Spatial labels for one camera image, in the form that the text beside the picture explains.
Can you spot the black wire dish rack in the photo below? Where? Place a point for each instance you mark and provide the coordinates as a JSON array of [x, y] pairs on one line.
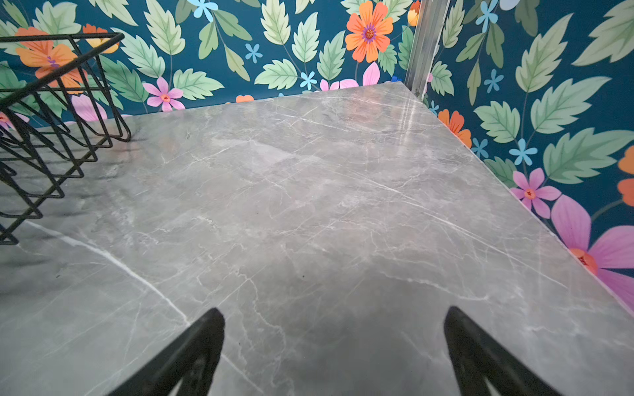
[[53, 125]]

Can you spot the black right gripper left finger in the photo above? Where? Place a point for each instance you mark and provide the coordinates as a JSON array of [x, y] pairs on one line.
[[186, 366]]

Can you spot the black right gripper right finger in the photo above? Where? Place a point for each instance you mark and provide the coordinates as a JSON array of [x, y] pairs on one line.
[[481, 364]]

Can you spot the aluminium frame corner post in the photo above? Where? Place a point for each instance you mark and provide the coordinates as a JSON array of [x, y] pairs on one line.
[[427, 35]]

